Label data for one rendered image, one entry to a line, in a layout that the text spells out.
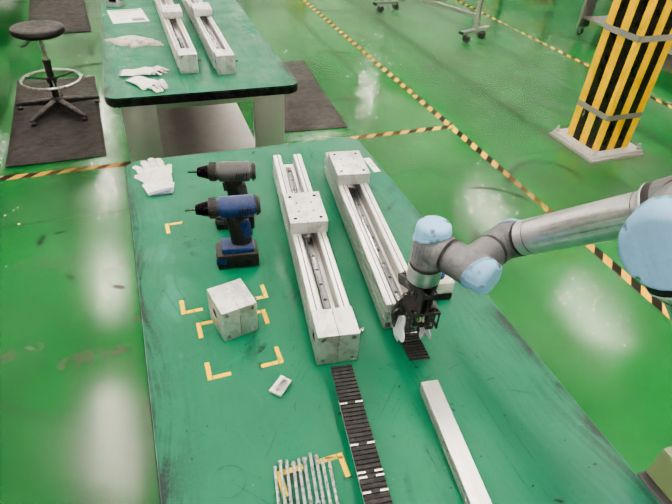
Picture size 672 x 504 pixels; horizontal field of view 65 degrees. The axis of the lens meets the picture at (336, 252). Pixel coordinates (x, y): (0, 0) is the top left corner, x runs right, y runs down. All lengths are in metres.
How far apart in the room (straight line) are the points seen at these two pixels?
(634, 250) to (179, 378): 0.95
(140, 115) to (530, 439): 2.25
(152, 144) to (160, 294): 1.49
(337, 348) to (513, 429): 0.42
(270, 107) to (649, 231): 2.31
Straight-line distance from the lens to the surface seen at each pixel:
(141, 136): 2.87
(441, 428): 1.19
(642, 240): 0.84
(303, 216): 1.54
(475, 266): 1.07
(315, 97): 4.68
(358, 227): 1.57
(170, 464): 1.18
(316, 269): 1.45
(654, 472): 1.32
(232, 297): 1.33
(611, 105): 4.28
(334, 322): 1.26
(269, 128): 2.94
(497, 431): 1.26
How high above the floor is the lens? 1.78
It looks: 38 degrees down
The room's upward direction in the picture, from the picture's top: 4 degrees clockwise
